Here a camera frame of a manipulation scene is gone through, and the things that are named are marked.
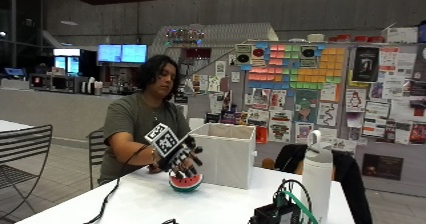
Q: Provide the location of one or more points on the watermelon slice toy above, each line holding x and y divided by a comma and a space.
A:
186, 184

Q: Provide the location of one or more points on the white fabric storage box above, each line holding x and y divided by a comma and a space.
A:
226, 157

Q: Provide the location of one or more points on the white marker cube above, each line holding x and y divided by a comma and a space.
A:
162, 140

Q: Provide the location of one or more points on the wooden chair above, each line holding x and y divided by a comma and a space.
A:
267, 164

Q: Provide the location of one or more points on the person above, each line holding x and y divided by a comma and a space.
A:
133, 117

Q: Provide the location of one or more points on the black slatted metal chair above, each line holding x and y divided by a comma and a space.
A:
21, 144
94, 150

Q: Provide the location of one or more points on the black electronics box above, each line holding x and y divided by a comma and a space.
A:
270, 215

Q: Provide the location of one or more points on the white water bottle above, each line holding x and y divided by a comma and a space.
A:
317, 177

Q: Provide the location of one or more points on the green figure poster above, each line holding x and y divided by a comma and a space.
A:
306, 106

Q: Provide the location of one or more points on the grey service counter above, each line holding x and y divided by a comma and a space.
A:
53, 112

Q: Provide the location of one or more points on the black jacket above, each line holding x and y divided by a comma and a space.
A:
352, 180

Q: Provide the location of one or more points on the group of coloured sticky notes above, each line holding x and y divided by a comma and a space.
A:
319, 69

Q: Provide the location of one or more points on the lit drinks fridge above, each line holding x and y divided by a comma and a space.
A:
66, 62

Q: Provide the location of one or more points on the penguin poster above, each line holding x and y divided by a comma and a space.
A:
355, 100

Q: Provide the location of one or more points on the black floor sign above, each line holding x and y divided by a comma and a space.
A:
382, 166

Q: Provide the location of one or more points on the grey notice board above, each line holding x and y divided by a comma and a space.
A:
399, 170

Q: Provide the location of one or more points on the white round container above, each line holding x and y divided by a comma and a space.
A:
315, 37

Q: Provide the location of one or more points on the black poster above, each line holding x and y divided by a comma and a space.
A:
364, 60

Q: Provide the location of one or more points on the row of red containers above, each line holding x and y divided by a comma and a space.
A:
354, 38

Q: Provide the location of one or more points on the white cardboard box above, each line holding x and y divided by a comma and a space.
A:
399, 34

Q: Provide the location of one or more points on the blue wall monitor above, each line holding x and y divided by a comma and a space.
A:
133, 53
109, 53

